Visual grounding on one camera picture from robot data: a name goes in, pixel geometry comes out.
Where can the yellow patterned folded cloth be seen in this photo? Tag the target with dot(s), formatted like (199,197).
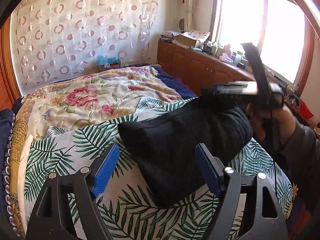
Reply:
(13,149)

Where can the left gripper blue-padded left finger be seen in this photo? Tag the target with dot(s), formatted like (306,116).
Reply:
(51,215)

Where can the right forearm grey sleeve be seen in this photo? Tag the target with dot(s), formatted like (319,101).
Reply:
(302,156)

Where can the dark blue blanket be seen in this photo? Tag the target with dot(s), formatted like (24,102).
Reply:
(174,83)

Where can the right hand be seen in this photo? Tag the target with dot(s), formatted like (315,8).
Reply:
(278,124)

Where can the cardboard box on cabinet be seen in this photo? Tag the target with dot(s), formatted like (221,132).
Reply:
(193,38)

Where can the floral quilt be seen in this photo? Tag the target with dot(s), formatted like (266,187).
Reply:
(92,99)

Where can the palm leaf print bedsheet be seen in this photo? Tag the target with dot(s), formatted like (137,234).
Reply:
(126,206)

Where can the wooden sideboard cabinet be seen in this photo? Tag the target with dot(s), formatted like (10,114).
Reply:
(195,69)

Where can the circle pattern sheer curtain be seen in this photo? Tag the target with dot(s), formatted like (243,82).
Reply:
(56,39)

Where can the window with wooden frame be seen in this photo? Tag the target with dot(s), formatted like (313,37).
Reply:
(279,29)

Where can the wooden slatted wardrobe door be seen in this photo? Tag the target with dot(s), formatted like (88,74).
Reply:
(9,91)

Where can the blue toy on box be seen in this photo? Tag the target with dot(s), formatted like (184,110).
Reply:
(105,63)

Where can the black printed t-shirt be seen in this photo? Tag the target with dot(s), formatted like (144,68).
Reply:
(164,147)

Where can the navy blue folded cloth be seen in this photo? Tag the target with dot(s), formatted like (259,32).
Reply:
(7,118)

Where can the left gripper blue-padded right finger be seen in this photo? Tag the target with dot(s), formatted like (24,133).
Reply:
(246,203)

